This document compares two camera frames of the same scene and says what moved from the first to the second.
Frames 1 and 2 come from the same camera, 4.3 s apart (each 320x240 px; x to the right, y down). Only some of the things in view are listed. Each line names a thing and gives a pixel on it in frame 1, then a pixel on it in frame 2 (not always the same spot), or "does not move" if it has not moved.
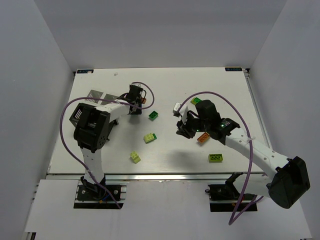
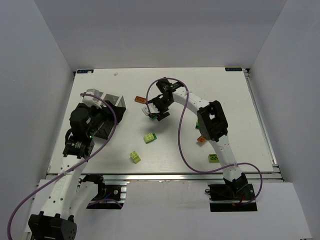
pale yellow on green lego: [149, 137] does not move
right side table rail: [247, 73] does not move
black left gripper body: [136, 106] -> [116, 110]
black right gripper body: [186, 127] -> [158, 108]
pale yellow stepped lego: [135, 157] does not move
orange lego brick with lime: [203, 138] does not move
